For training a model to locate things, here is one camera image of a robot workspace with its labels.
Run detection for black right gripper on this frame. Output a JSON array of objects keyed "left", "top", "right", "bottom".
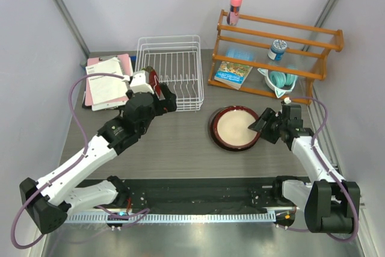
[{"left": 248, "top": 108, "right": 287, "bottom": 144}]

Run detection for dark red cream plate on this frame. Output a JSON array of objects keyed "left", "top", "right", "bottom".
[{"left": 213, "top": 105, "right": 260, "bottom": 152}]

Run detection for brown rimmed cream plate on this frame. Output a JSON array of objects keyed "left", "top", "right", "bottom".
[{"left": 208, "top": 108, "right": 223, "bottom": 146}]

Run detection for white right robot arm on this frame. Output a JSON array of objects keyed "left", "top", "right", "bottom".
[{"left": 248, "top": 98, "right": 360, "bottom": 238}]

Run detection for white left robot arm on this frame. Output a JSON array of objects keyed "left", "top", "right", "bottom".
[{"left": 19, "top": 66, "right": 177, "bottom": 234}]

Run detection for orange wooden shelf rack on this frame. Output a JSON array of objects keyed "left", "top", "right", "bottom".
[{"left": 208, "top": 10, "right": 344, "bottom": 104}]

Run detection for dark red patterned plate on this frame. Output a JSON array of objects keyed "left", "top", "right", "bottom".
[{"left": 144, "top": 66, "right": 161, "bottom": 97}]

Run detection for teal cat ear headphones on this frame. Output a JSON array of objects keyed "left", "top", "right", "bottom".
[{"left": 257, "top": 68, "right": 298, "bottom": 98}]

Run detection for dark blue notebook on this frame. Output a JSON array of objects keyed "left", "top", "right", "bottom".
[{"left": 130, "top": 55, "right": 137, "bottom": 72}]

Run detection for blue paperback book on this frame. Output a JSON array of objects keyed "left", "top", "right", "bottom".
[{"left": 214, "top": 61, "right": 253, "bottom": 90}]

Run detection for pink clipboard folder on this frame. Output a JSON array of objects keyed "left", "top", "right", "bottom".
[{"left": 82, "top": 53, "right": 135, "bottom": 108}]

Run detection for white manual booklet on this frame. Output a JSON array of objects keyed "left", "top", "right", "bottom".
[{"left": 85, "top": 57, "right": 131, "bottom": 111}]

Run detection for clear blue plastic box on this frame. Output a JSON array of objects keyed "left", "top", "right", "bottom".
[{"left": 225, "top": 48, "right": 255, "bottom": 62}]

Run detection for blue lidded jar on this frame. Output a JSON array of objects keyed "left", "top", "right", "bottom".
[{"left": 268, "top": 39, "right": 288, "bottom": 61}]

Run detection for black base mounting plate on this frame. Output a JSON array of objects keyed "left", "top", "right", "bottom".
[{"left": 92, "top": 178, "right": 301, "bottom": 214}]

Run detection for pink capped bottle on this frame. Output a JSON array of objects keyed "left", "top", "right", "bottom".
[{"left": 227, "top": 0, "right": 243, "bottom": 26}]

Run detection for white wire dish rack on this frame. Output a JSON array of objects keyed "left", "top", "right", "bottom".
[{"left": 135, "top": 35, "right": 205, "bottom": 111}]

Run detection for white slotted cable duct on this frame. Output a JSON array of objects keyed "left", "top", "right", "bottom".
[{"left": 65, "top": 211, "right": 276, "bottom": 225}]

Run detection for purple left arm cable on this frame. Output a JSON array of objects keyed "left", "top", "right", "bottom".
[{"left": 10, "top": 73, "right": 151, "bottom": 249}]

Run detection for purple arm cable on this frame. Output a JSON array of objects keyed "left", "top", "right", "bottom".
[
  {"left": 275, "top": 96, "right": 361, "bottom": 242},
  {"left": 10, "top": 73, "right": 151, "bottom": 249}
]

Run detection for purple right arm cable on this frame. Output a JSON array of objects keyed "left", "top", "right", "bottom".
[{"left": 275, "top": 96, "right": 361, "bottom": 242}]

